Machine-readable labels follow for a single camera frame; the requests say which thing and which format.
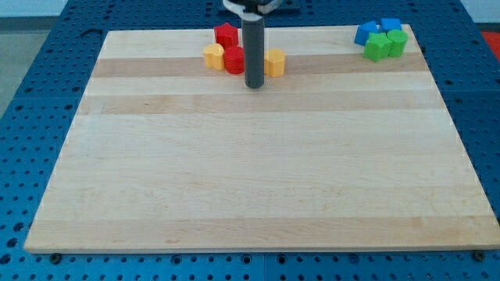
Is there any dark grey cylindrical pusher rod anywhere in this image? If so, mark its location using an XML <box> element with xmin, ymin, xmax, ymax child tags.
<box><xmin>241</xmin><ymin>13</ymin><xmax>264</xmax><ymax>89</ymax></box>

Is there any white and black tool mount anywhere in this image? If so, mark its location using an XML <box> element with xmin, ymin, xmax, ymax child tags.
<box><xmin>222</xmin><ymin>0</ymin><xmax>281</xmax><ymax>21</ymax></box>

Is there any yellow hexagon block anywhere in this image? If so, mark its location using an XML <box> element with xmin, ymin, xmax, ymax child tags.
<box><xmin>264</xmin><ymin>48</ymin><xmax>286</xmax><ymax>77</ymax></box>

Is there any red star block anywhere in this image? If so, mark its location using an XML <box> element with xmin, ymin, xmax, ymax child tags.
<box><xmin>213</xmin><ymin>23</ymin><xmax>239</xmax><ymax>49</ymax></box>

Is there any red cylinder block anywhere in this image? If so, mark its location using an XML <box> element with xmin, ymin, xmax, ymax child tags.
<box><xmin>224</xmin><ymin>46</ymin><xmax>245</xmax><ymax>74</ymax></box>

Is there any yellow heart block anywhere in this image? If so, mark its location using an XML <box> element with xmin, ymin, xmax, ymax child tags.
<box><xmin>202</xmin><ymin>44</ymin><xmax>225</xmax><ymax>70</ymax></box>

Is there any blue pentagon block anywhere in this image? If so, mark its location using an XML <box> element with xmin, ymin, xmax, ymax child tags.
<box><xmin>354</xmin><ymin>20</ymin><xmax>379</xmax><ymax>46</ymax></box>

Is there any green star block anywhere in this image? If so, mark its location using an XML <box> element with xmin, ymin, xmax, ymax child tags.
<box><xmin>363</xmin><ymin>33</ymin><xmax>393</xmax><ymax>62</ymax></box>

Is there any blue cube block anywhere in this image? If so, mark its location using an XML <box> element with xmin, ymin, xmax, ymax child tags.
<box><xmin>380</xmin><ymin>18</ymin><xmax>402</xmax><ymax>33</ymax></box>

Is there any green cylinder block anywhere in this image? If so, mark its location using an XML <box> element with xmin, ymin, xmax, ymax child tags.
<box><xmin>387</xmin><ymin>30</ymin><xmax>409</xmax><ymax>58</ymax></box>

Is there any light wooden board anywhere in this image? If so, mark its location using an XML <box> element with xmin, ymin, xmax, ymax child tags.
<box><xmin>24</xmin><ymin>26</ymin><xmax>499</xmax><ymax>254</ymax></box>

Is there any dark blue base plate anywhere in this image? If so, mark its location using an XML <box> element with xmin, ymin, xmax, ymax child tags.
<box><xmin>216</xmin><ymin>0</ymin><xmax>302</xmax><ymax>16</ymax></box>

